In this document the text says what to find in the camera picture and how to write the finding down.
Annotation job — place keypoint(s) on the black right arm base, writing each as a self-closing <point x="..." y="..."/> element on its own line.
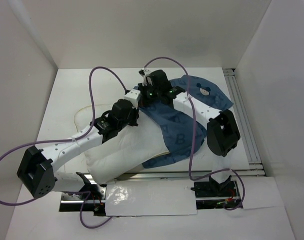
<point x="210" y="195"/>

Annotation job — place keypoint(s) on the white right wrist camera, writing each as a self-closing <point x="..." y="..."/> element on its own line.
<point x="146" y="74"/>

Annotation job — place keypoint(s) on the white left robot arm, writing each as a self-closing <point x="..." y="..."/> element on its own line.
<point x="38" y="168"/>

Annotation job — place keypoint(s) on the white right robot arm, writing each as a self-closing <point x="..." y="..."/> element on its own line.
<point x="217" y="126"/>

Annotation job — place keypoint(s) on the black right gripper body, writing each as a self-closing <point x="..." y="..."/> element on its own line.
<point x="149" y="93"/>

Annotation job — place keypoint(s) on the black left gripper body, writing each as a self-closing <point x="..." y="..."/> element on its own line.
<point x="132" y="120"/>

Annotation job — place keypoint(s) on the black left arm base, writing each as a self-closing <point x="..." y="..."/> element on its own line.
<point x="91" y="195"/>

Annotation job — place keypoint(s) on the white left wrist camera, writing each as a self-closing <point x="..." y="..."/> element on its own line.
<point x="134" y="96"/>

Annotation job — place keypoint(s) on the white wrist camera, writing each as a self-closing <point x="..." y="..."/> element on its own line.
<point x="146" y="74"/>
<point x="134" y="96"/>

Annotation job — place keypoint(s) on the blue printed pillowcase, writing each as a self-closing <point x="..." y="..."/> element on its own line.
<point x="176" y="126"/>

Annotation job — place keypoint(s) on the white glossy cover sheet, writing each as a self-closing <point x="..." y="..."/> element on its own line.
<point x="150" y="198"/>

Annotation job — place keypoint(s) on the white pillow yellow underside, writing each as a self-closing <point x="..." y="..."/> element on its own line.
<point x="127" y="151"/>

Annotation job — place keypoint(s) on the aluminium front rail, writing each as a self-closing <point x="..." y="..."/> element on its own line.
<point x="162" y="175"/>

